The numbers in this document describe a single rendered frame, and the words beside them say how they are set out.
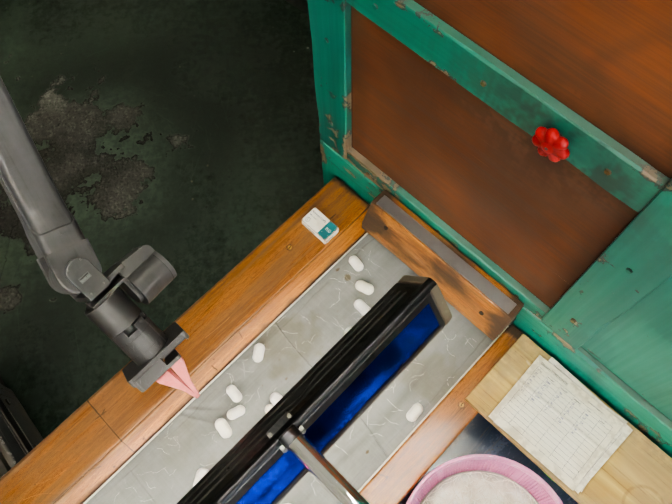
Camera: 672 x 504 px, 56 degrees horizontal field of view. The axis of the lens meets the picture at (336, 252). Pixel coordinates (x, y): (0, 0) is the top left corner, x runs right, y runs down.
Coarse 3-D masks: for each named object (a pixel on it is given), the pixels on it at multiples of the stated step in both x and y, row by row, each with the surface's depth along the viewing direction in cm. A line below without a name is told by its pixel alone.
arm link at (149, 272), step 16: (128, 256) 88; (144, 256) 88; (160, 256) 89; (80, 272) 81; (96, 272) 83; (112, 272) 85; (128, 272) 87; (144, 272) 87; (160, 272) 88; (80, 288) 81; (96, 288) 82; (144, 288) 87; (160, 288) 89
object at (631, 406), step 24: (336, 168) 117; (360, 192) 117; (528, 312) 99; (528, 336) 106; (552, 336) 99; (576, 360) 99; (600, 384) 98; (624, 384) 95; (624, 408) 98; (648, 408) 93; (648, 432) 98
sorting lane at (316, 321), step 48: (336, 288) 112; (384, 288) 112; (288, 336) 109; (336, 336) 109; (480, 336) 108; (240, 384) 106; (288, 384) 106; (432, 384) 105; (192, 432) 103; (240, 432) 103; (384, 432) 102; (144, 480) 100; (192, 480) 100
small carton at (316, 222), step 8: (312, 216) 113; (320, 216) 113; (304, 224) 114; (312, 224) 112; (320, 224) 112; (328, 224) 112; (312, 232) 113; (320, 232) 112; (328, 232) 112; (336, 232) 113; (328, 240) 113
